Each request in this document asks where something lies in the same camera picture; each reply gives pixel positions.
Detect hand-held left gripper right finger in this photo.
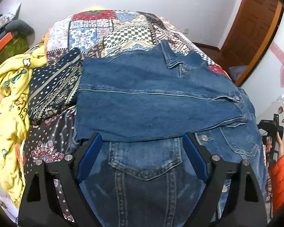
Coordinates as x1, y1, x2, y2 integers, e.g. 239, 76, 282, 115
182, 132, 268, 227

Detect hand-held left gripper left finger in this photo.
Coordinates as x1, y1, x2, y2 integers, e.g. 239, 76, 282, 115
18, 132, 103, 227

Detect blue denim jacket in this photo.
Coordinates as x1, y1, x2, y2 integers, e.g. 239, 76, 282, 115
69, 39, 270, 227

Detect person's right forearm orange sleeve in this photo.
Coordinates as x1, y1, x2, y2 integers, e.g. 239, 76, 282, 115
267, 154, 284, 218

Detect person's right hand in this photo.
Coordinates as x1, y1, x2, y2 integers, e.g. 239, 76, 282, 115
265, 131, 284, 158

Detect white cabinet with stickers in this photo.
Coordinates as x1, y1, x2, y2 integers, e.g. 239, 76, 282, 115
256, 95, 284, 133

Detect purple cloth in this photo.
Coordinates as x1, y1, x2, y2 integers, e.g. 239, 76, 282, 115
228, 65, 248, 83

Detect yellow printed blanket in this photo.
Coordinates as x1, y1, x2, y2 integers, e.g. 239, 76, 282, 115
0, 44, 48, 202

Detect brown wooden door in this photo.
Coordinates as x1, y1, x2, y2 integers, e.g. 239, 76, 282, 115
219, 0, 284, 88

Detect patchwork patterned bedspread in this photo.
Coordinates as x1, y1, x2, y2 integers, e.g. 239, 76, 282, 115
15, 9, 232, 223

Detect green patterned cloth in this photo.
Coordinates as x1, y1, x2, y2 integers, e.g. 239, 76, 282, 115
0, 37, 30, 69

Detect orange box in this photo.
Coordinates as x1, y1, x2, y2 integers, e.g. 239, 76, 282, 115
0, 32, 15, 54

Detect grey pillow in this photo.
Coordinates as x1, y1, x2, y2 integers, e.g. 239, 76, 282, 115
5, 19, 35, 37

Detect yellow pillow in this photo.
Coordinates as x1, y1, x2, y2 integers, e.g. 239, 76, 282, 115
84, 4, 108, 12

